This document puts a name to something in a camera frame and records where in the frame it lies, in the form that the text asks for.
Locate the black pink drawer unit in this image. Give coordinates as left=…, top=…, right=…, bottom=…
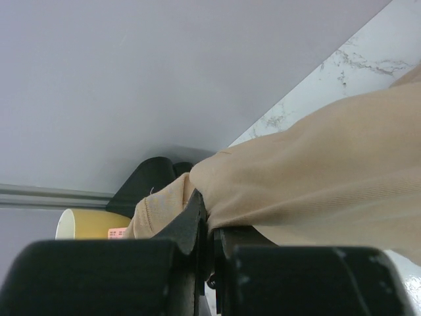
left=105, top=157, right=193, bottom=219

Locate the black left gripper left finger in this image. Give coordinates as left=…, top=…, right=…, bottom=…
left=8, top=192, right=206, bottom=315

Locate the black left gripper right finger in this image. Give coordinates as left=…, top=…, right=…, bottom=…
left=214, top=228, right=414, bottom=315

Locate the pink cube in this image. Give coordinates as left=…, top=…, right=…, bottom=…
left=107, top=227, right=126, bottom=240

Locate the tan beige t shirt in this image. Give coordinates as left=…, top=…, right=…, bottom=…
left=124, top=68, right=420, bottom=264

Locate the yellow mug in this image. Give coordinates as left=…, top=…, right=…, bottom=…
left=55, top=209, right=131, bottom=240

